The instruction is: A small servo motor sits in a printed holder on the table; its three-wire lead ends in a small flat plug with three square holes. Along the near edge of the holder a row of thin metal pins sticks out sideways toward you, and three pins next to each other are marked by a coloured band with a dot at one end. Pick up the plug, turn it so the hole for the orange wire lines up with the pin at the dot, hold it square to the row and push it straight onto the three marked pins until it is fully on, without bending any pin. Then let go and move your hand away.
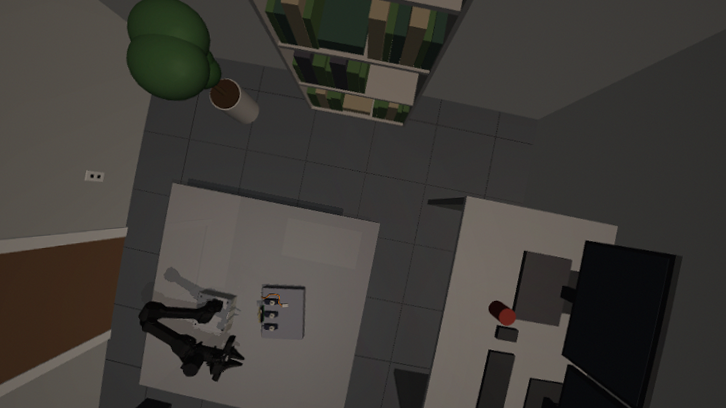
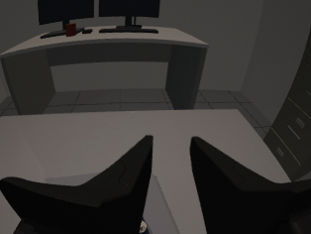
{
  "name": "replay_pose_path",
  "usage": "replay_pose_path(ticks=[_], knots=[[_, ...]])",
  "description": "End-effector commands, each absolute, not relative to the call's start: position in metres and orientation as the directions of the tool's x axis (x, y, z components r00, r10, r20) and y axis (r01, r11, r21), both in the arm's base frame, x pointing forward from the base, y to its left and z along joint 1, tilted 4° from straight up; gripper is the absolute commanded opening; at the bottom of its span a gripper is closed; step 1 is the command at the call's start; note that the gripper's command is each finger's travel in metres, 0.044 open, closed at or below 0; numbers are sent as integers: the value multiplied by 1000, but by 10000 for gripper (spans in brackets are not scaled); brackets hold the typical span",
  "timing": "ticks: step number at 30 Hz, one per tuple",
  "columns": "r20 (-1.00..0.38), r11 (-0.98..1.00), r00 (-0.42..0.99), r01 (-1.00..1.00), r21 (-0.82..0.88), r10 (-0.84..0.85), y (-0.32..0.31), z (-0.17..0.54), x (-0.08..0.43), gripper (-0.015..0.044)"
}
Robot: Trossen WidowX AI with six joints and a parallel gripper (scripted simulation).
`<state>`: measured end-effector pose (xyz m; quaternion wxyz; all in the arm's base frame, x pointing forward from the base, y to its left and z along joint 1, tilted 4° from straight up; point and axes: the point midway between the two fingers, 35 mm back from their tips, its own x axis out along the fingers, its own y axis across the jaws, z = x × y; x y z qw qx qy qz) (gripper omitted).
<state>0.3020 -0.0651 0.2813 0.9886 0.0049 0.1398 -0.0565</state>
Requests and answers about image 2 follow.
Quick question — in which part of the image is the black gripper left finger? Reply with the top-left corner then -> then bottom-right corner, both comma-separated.
0,136 -> 153,234

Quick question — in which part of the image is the grey flat slab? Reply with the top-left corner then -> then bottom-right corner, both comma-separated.
45,172 -> 176,234

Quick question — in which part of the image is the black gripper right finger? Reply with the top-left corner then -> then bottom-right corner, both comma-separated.
190,136 -> 311,234

